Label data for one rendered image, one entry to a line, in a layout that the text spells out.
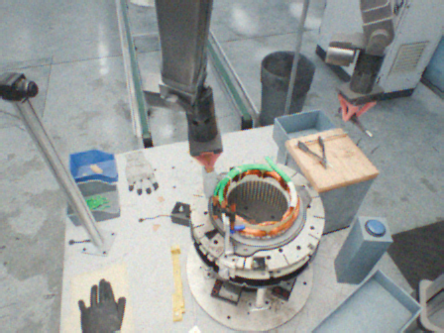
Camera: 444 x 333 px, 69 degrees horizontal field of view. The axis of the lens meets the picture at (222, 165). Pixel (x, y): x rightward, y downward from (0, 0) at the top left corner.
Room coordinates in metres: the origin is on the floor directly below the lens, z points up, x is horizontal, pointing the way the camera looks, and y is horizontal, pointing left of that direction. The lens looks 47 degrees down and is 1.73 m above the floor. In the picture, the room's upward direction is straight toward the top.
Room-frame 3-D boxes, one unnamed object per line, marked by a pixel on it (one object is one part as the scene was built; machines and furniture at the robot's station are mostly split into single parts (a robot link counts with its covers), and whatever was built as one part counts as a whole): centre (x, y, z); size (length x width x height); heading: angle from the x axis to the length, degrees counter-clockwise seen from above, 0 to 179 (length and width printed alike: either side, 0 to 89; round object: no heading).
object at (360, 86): (0.69, -0.34, 1.29); 0.10 x 0.07 x 0.07; 108
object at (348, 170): (0.66, -0.32, 1.05); 0.20 x 0.19 x 0.02; 18
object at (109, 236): (0.54, 0.41, 0.78); 0.09 x 0.09 x 0.01; 81
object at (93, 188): (0.68, 0.45, 0.82); 0.16 x 0.14 x 0.07; 105
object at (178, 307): (0.40, 0.14, 0.80); 0.22 x 0.04 x 0.03; 9
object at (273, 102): (2.07, -0.46, 0.28); 0.38 x 0.37 x 0.56; 106
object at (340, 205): (0.66, -0.32, 0.91); 0.19 x 0.19 x 0.26; 18
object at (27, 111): (0.54, 0.41, 1.07); 0.03 x 0.03 x 0.57; 81
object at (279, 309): (0.46, -0.08, 0.80); 0.39 x 0.39 x 0.01
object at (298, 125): (0.81, -0.27, 0.92); 0.17 x 0.11 x 0.28; 108
